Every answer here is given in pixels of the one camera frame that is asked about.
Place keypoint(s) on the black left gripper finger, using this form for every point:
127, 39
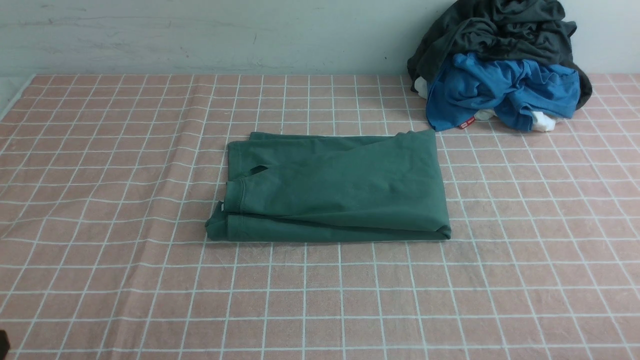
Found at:
4, 344

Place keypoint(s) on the dark grey crumpled garment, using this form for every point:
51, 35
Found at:
500, 30

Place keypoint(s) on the blue crumpled garment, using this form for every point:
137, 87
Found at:
514, 89

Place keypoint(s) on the pink checkered tablecloth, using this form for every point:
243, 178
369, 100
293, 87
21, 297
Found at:
107, 181

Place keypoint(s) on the green long-sleeved shirt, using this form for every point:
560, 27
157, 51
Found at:
331, 189

